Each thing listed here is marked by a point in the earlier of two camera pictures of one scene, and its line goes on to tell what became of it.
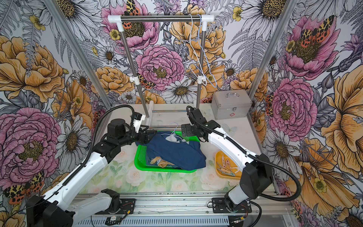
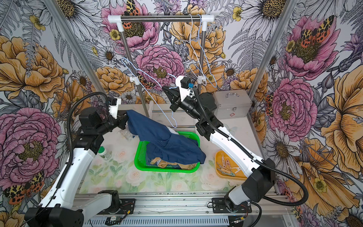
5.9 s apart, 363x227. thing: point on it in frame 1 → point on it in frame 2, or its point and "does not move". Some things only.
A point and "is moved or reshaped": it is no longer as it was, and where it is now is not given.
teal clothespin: x=232 y=174 does not move
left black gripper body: x=139 y=137 → x=121 y=118
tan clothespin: x=225 y=170 does not move
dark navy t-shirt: x=185 y=155 is moved or reshaped
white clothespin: x=235 y=168 does not move
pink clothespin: x=227 y=161 does not move
